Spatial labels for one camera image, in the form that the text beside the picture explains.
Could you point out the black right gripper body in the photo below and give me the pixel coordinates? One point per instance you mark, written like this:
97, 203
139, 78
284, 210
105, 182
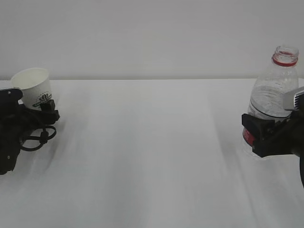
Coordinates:
284, 138

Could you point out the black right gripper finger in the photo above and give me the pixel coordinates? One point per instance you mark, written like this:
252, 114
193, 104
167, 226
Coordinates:
254, 128

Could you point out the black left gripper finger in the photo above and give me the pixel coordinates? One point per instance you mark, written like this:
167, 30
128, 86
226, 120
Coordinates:
48, 114

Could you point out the white paper cup green logo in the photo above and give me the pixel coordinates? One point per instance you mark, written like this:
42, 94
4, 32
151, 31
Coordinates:
35, 86

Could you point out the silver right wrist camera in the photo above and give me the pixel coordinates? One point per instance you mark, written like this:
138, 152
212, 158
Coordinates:
294, 100

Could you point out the clear water bottle red label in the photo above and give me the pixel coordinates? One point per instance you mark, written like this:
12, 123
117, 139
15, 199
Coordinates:
266, 99

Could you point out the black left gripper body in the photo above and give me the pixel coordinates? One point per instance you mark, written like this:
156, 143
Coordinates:
19, 130

